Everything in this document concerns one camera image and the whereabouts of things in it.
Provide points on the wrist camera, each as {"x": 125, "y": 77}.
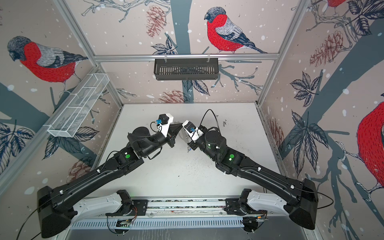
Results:
{"x": 191, "y": 130}
{"x": 163, "y": 123}

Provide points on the black hanging wire basket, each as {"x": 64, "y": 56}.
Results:
{"x": 186, "y": 69}

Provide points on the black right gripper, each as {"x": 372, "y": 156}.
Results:
{"x": 194, "y": 145}

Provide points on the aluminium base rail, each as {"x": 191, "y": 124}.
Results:
{"x": 174, "y": 214}

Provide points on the horizontal aluminium frame bar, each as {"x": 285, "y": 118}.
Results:
{"x": 220, "y": 57}

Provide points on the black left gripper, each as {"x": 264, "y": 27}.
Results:
{"x": 171, "y": 135}

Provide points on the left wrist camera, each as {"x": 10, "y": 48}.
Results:
{"x": 163, "y": 123}

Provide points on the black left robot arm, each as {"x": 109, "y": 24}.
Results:
{"x": 56, "y": 206}

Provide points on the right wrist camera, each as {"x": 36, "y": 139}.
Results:
{"x": 191, "y": 130}

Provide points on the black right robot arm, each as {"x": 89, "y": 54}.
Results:
{"x": 301, "y": 197}

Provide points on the white mesh wire shelf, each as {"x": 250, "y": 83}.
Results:
{"x": 72, "y": 116}

